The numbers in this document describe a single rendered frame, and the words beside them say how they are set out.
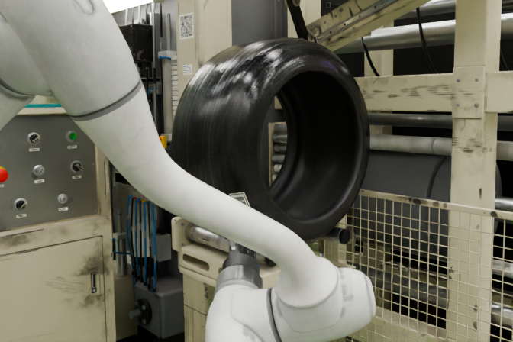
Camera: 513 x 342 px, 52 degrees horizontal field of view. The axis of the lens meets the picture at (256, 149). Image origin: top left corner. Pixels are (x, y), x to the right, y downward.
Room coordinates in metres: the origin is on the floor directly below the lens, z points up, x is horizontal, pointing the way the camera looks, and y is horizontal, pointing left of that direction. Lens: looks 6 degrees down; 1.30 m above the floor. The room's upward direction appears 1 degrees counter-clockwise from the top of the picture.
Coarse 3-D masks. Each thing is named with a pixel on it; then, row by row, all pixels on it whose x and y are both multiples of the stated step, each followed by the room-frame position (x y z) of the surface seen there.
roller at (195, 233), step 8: (192, 232) 1.49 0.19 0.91; (200, 232) 1.47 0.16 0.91; (208, 232) 1.45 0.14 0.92; (200, 240) 1.46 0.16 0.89; (208, 240) 1.43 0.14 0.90; (216, 240) 1.41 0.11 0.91; (224, 240) 1.38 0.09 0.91; (224, 248) 1.38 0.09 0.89; (256, 256) 1.28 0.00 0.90; (264, 256) 1.26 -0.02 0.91; (264, 264) 1.27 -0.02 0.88; (272, 264) 1.26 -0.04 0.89
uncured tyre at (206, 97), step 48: (240, 48) 1.38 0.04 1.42; (288, 48) 1.32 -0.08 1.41; (192, 96) 1.33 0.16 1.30; (240, 96) 1.22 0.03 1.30; (288, 96) 1.66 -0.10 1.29; (336, 96) 1.59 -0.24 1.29; (192, 144) 1.28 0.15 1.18; (240, 144) 1.20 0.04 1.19; (288, 144) 1.70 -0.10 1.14; (336, 144) 1.63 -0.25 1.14; (288, 192) 1.65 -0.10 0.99; (336, 192) 1.56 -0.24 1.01
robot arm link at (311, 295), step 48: (144, 96) 0.67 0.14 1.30; (96, 144) 0.67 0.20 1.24; (144, 144) 0.67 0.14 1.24; (144, 192) 0.71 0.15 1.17; (192, 192) 0.72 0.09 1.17; (240, 240) 0.75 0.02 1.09; (288, 240) 0.76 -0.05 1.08; (288, 288) 0.80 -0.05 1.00; (336, 288) 0.80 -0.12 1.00; (288, 336) 0.81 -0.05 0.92; (336, 336) 0.81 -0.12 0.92
